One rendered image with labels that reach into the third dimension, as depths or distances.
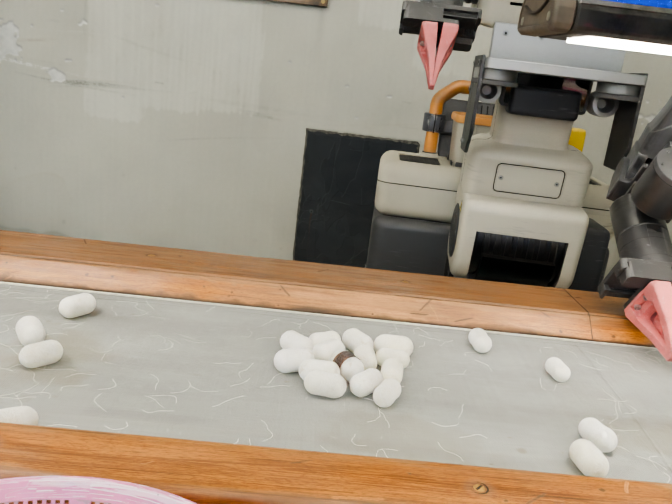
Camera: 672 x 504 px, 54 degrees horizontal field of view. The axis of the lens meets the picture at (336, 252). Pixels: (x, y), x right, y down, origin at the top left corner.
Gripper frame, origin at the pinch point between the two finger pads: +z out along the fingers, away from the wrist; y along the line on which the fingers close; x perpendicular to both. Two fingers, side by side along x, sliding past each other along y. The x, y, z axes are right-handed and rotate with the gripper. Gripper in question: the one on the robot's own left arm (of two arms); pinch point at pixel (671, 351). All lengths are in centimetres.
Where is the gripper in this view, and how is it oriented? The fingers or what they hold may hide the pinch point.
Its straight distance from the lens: 77.9
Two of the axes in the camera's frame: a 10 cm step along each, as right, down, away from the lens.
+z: -0.7, 8.1, -5.8
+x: -1.0, 5.8, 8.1
